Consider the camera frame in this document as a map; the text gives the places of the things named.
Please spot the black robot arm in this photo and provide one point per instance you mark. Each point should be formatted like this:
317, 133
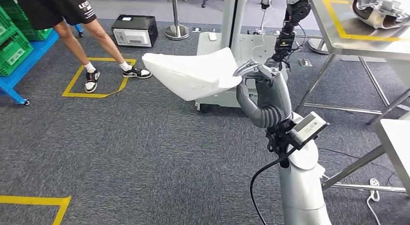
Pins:
283, 44

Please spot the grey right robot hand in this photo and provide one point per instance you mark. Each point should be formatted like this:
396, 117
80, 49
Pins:
275, 92

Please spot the yellow floor tape square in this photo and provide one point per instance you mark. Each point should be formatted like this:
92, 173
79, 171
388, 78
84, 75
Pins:
32, 200
74, 79

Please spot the chrome barrier post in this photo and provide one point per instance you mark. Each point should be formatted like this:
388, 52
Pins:
317, 45
177, 31

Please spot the white robot pedestal cart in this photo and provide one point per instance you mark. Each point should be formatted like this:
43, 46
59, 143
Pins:
256, 44

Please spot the white plastic car part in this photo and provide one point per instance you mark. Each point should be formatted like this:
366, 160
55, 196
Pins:
192, 76

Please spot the floor socket plate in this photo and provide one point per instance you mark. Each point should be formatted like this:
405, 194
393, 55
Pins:
306, 62

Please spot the blue rack with wheel covers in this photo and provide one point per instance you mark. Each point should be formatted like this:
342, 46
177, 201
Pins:
32, 57

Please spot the yellow workbench tape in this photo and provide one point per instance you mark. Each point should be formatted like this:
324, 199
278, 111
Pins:
368, 37

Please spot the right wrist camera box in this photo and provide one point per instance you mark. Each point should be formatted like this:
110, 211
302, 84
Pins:
307, 127

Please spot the black and white appliance box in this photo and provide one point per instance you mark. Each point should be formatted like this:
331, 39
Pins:
134, 37

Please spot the person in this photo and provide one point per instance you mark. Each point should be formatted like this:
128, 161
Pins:
51, 5

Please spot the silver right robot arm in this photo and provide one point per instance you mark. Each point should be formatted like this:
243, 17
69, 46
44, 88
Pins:
301, 185

